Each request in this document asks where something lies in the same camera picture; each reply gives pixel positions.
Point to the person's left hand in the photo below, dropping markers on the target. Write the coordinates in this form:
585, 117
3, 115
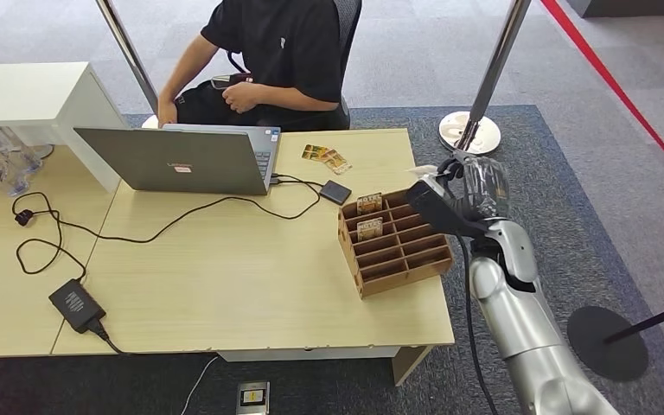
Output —
241, 97

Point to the person's right hand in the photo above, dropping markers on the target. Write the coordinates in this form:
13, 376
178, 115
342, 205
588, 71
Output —
166, 113

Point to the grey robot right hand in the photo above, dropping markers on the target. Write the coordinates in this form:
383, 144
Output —
486, 189

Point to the black phone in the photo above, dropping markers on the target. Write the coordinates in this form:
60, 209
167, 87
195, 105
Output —
226, 81

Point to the pale key card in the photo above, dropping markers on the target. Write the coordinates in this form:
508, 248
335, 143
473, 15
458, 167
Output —
423, 170

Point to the wooden card organizer box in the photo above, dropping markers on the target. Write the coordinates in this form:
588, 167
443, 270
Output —
392, 263

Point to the person's left forearm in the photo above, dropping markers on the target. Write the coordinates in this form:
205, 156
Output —
297, 102

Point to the person's right forearm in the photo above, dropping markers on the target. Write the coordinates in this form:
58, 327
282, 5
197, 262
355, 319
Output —
186, 71

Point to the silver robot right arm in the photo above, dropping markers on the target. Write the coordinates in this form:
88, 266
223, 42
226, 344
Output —
521, 326

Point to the person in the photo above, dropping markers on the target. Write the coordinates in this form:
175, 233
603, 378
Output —
280, 51

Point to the hotel key card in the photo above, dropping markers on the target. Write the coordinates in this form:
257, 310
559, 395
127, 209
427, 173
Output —
370, 229
330, 158
369, 204
340, 165
313, 152

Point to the grey laptop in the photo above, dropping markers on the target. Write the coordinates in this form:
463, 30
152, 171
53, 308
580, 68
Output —
183, 160

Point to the chrome stanchion with white base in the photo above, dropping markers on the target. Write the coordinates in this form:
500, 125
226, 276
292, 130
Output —
128, 57

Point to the dark grey rug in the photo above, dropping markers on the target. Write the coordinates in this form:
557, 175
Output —
567, 229

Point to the chrome stanchion with round base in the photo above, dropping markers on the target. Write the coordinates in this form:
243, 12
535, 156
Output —
489, 74

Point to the dark office chair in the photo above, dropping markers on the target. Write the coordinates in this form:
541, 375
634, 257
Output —
350, 51

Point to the small black hub box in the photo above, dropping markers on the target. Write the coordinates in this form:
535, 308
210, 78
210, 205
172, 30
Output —
335, 193

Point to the white cabinet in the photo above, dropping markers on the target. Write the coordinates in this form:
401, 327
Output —
28, 91

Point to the red barrier belt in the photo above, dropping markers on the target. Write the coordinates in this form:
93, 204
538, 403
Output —
618, 94

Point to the wooden desk leg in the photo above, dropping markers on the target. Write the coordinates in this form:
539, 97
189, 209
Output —
409, 363

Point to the black stanchion with disc base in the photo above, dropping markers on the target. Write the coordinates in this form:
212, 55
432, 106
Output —
607, 346

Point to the black power adapter brick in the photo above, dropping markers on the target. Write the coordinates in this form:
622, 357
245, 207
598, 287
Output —
76, 306

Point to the dark furniture base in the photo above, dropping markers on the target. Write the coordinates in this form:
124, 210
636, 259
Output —
635, 7

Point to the grey floor socket box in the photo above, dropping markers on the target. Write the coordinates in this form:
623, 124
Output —
253, 398

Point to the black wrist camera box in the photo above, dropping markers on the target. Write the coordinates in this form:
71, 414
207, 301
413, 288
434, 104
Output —
441, 212

